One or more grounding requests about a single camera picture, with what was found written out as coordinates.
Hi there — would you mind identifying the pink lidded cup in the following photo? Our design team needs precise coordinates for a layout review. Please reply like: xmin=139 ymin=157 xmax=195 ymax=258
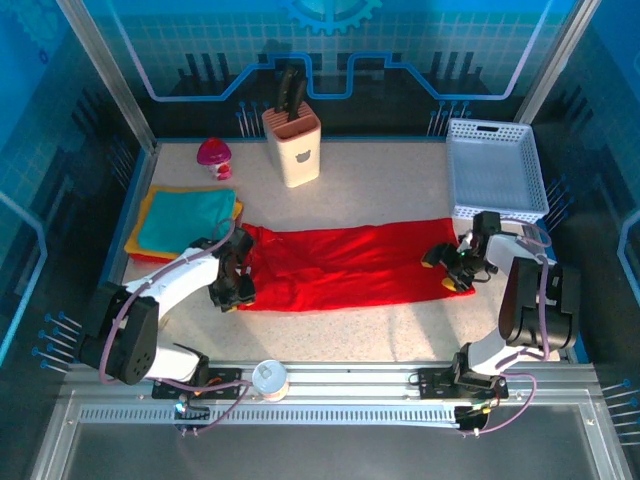
xmin=196 ymin=137 xmax=234 ymax=181

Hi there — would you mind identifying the teal folded t-shirt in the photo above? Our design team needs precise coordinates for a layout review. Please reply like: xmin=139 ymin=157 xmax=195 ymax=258
xmin=136 ymin=188 xmax=239 ymax=251

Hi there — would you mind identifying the black handled knife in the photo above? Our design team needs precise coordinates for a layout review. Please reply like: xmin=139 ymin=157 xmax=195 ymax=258
xmin=272 ymin=65 xmax=299 ymax=114
xmin=286 ymin=77 xmax=309 ymax=123

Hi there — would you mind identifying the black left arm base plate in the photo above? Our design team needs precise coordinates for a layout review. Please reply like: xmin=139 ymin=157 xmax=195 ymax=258
xmin=152 ymin=367 xmax=251 ymax=401

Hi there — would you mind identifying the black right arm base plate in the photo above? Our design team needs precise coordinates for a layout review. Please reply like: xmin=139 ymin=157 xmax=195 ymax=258
xmin=417 ymin=367 xmax=509 ymax=401

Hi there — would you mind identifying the cream knife block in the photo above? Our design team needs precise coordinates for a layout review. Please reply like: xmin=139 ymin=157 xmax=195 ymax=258
xmin=261 ymin=103 xmax=322 ymax=189

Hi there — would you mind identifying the aluminium frame post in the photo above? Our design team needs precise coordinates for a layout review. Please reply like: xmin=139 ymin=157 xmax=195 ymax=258
xmin=513 ymin=0 xmax=604 ymax=126
xmin=55 ymin=0 xmax=159 ymax=154

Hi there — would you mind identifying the stack of folded towels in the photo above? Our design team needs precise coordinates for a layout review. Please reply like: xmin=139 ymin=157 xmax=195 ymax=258
xmin=124 ymin=185 xmax=246 ymax=262

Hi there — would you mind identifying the aluminium rail frame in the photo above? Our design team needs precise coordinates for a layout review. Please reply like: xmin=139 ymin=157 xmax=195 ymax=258
xmin=29 ymin=360 xmax=631 ymax=480

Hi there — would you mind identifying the red folded t-shirt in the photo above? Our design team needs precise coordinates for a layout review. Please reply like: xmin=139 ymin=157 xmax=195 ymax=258
xmin=128 ymin=252 xmax=177 ymax=265

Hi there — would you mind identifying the slotted grey cable duct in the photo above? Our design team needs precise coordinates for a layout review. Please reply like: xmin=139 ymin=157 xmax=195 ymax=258
xmin=79 ymin=404 xmax=461 ymax=425

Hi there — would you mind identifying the white perforated plastic basket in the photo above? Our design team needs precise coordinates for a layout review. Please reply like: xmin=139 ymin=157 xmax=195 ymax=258
xmin=446 ymin=118 xmax=550 ymax=224

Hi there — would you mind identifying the red t-shirt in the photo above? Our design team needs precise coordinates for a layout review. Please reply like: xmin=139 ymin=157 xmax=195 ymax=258
xmin=238 ymin=217 xmax=476 ymax=312
xmin=128 ymin=252 xmax=177 ymax=265

